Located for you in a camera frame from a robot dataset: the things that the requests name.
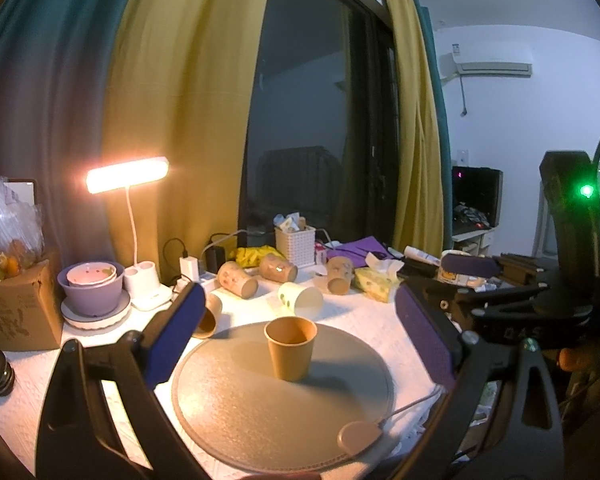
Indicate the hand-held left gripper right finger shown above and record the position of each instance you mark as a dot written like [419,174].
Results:
[425,342]

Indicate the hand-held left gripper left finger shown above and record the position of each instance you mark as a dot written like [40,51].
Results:
[180,332]

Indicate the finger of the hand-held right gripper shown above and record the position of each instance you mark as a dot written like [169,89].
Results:
[480,296]
[470,265]

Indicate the large patterned brown paper cup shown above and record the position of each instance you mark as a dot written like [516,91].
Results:
[237,280]

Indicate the plain brown paper cup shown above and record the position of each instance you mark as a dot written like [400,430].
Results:
[290,355]

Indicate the white paper cup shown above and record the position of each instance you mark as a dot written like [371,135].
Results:
[305,300]

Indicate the person's right hand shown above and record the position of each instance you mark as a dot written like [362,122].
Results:
[575,360]

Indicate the white mug yellow print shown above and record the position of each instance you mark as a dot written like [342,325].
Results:
[452,276]

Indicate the white tube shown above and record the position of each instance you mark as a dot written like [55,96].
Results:
[422,255]

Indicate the white table cover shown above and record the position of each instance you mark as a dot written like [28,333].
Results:
[370,325]

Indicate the white desk lamp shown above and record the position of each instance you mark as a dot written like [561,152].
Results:
[145,285]

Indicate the white power strip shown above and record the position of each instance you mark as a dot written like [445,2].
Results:
[207,280]

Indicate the white plate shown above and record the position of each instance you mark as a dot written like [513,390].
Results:
[115,317]

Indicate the white charger plug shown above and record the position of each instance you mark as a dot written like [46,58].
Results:
[189,266]

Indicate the black monitor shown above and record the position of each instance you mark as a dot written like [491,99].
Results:
[477,195]

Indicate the yellow tissue box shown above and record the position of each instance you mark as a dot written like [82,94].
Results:
[375,285]

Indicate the black power adapter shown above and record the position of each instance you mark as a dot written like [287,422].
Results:
[215,259]

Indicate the purple bowl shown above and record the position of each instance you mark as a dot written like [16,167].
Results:
[92,300]

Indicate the round grey mat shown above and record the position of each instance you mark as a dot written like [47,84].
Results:
[240,410]

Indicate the yellow cloth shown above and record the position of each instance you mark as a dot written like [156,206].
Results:
[252,256]

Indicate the small white bowl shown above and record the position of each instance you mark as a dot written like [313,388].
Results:
[90,275]

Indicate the purple cloth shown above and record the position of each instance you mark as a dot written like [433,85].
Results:
[360,250]

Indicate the round brown tag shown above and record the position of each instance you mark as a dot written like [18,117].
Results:
[358,436]

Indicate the small pink box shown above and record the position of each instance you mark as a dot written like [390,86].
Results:
[321,255]

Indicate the yellow curtain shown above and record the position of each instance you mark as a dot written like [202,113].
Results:
[412,135]
[180,110]

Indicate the white woven basket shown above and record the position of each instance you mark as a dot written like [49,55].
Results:
[295,247]

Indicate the cardboard box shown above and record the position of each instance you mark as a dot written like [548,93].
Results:
[15,310]

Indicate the clear plastic bag of fruit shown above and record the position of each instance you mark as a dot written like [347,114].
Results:
[10,230]

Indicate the white air conditioner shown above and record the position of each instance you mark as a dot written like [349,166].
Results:
[490,57]

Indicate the dark glass window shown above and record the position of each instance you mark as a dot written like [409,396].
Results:
[320,110]

